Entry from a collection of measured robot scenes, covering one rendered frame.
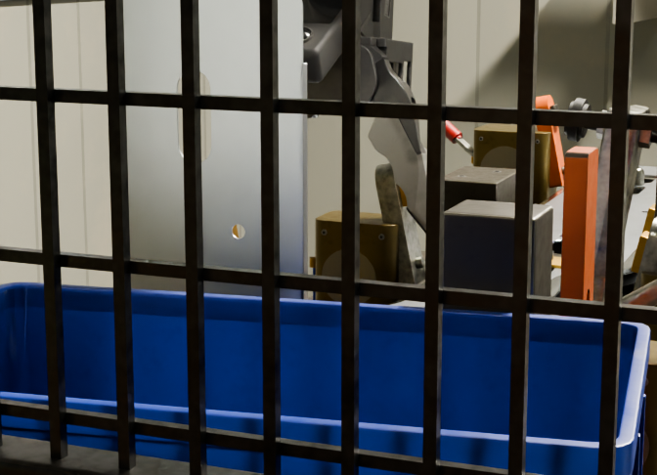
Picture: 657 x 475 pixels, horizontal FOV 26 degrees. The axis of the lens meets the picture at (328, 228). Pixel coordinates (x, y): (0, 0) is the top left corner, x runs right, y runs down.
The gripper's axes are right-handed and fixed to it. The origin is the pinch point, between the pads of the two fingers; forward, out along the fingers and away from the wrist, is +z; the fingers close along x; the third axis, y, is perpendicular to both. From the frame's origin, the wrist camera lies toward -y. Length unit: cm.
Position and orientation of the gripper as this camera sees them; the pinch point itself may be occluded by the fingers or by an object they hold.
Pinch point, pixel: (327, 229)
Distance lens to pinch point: 103.0
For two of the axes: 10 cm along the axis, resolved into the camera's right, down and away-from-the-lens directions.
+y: 3.8, -0.8, 9.2
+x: -9.3, -0.7, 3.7
